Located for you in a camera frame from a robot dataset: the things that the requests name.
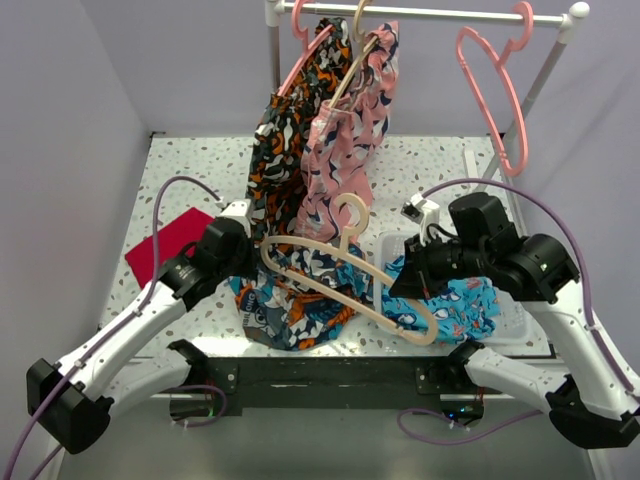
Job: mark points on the blue orange patterned shorts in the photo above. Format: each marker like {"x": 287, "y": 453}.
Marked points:
{"x": 283, "y": 314}

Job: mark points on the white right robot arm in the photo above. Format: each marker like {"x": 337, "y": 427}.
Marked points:
{"x": 594, "y": 405}

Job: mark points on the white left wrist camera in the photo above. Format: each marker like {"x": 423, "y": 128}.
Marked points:
{"x": 239, "y": 211}

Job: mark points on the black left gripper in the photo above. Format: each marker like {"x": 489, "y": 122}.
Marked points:
{"x": 250, "y": 267}

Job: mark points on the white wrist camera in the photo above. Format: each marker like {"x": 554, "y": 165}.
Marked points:
{"x": 239, "y": 211}
{"x": 423, "y": 212}

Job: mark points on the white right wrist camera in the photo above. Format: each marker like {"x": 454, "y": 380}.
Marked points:
{"x": 423, "y": 212}

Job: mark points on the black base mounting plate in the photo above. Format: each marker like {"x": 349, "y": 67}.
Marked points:
{"x": 362, "y": 383}

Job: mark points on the white clothes rack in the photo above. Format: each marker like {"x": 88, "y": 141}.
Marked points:
{"x": 566, "y": 25}

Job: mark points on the wooden hanger with shorts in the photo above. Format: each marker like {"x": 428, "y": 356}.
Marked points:
{"x": 365, "y": 49}

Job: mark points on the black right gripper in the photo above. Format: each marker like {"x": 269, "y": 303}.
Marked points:
{"x": 410, "y": 282}

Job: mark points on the red folded cloth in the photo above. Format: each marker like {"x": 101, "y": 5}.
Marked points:
{"x": 187, "y": 227}

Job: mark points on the empty pink hanger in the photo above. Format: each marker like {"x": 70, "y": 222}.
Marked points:
{"x": 498, "y": 62}

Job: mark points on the pink hanger left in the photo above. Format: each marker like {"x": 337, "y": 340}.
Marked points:
{"x": 308, "y": 46}

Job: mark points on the white plastic basket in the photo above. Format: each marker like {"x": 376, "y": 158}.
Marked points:
{"x": 513, "y": 324}

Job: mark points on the pink patterned shorts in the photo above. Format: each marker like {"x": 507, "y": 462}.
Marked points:
{"x": 343, "y": 140}

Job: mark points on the black orange camouflage shorts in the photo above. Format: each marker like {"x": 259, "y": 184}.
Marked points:
{"x": 275, "y": 183}

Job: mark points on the light blue shark shorts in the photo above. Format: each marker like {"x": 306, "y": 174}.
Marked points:
{"x": 465, "y": 310}

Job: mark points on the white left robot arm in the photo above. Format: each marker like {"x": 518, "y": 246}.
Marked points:
{"x": 69, "y": 398}

